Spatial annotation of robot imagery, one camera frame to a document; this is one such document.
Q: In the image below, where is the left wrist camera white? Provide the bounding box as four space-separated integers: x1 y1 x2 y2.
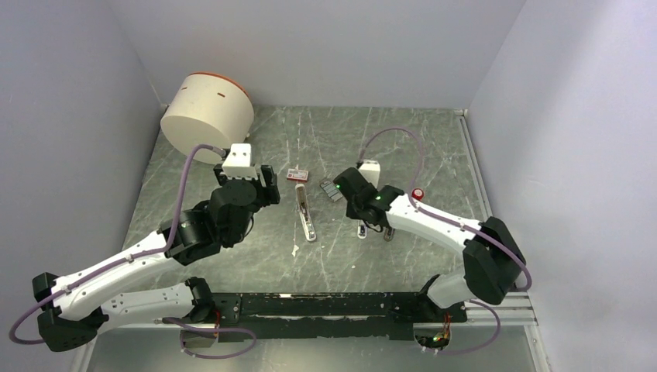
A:
222 143 257 180

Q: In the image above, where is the cardboard tray with staples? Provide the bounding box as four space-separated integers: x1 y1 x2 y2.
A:
319 178 342 202

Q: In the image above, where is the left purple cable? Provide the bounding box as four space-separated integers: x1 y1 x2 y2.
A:
9 143 258 360

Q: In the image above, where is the purple cable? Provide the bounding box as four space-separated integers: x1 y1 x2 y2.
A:
9 143 258 360
357 127 533 357

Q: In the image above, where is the red white staple box sleeve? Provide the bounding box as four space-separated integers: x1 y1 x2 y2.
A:
286 168 309 183

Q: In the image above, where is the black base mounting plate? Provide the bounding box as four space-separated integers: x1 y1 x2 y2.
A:
181 292 467 341

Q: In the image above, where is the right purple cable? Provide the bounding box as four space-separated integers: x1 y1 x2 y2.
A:
357 127 533 357

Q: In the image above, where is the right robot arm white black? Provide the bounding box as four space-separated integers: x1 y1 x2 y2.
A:
333 167 526 321

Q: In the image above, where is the aluminium rail frame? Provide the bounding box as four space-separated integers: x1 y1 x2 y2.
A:
69 108 552 372

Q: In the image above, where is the red black stamp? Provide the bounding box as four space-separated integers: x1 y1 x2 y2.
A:
411 188 425 201

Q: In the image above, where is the long white stapler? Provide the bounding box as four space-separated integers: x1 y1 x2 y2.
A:
295 183 317 242

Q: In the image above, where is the beige brown small stapler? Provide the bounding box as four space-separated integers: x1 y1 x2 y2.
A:
384 228 395 242

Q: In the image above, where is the cream cylindrical drum orange rim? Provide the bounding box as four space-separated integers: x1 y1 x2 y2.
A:
160 72 255 156

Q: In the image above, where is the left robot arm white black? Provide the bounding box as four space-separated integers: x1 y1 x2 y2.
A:
32 164 280 352

